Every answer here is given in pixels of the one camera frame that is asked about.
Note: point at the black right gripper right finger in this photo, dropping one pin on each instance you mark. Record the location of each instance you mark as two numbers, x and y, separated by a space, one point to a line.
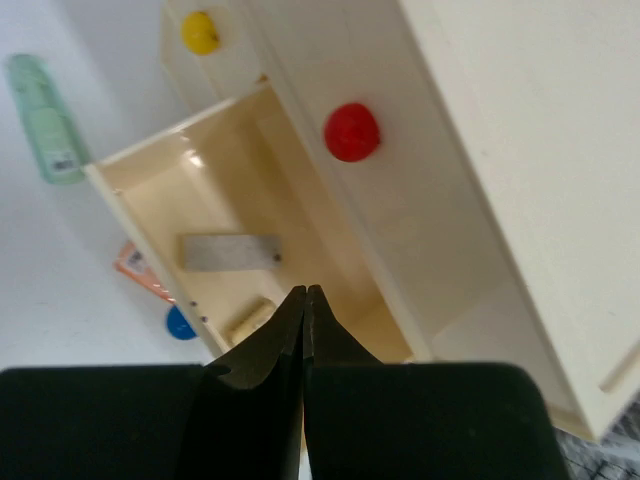
365 419

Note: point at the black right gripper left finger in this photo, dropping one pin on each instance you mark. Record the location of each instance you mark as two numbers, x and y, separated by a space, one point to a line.
238 417

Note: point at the grey eraser with sleeve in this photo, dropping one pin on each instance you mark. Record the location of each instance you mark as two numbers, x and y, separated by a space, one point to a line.
231 279

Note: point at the drawer red knob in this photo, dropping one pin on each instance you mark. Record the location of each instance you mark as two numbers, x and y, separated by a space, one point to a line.
351 133

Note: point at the green transparent correction tape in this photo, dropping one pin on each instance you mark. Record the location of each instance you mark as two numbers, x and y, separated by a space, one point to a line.
59 151

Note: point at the small drawer yellow knob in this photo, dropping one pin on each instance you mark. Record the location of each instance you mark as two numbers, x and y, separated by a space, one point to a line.
199 33

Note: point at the cream drawer cabinet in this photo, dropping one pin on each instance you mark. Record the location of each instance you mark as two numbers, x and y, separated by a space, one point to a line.
500 213

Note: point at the black wire mesh organizer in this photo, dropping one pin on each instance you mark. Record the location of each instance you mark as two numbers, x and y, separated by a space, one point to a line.
616 457

